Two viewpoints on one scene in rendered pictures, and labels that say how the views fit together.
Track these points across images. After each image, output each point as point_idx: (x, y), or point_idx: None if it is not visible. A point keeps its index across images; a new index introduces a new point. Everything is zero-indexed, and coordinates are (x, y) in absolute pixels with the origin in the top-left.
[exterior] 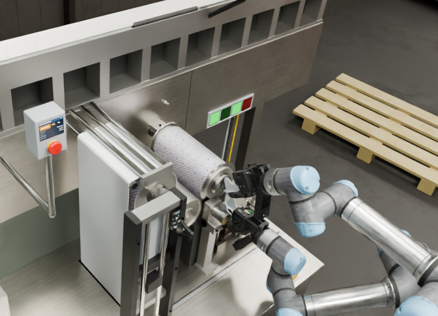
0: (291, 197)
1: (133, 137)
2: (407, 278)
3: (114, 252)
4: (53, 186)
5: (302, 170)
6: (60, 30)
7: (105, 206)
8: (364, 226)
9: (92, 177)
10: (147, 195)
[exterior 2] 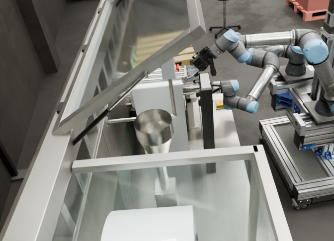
0: (232, 47)
1: (155, 70)
2: (272, 58)
3: (177, 135)
4: (121, 133)
5: (230, 32)
6: None
7: None
8: (259, 41)
9: (149, 105)
10: None
